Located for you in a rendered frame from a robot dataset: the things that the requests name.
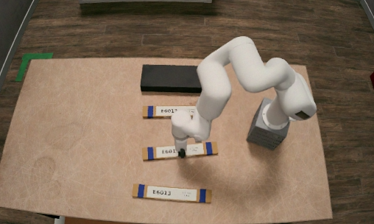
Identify tan flat pack with white e6013 label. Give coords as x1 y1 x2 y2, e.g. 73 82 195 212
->
132 183 212 203

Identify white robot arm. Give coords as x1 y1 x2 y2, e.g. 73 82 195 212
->
171 37 317 143

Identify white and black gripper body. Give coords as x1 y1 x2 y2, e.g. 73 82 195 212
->
174 139 187 152

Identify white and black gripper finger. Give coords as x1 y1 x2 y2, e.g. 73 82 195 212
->
178 149 186 158

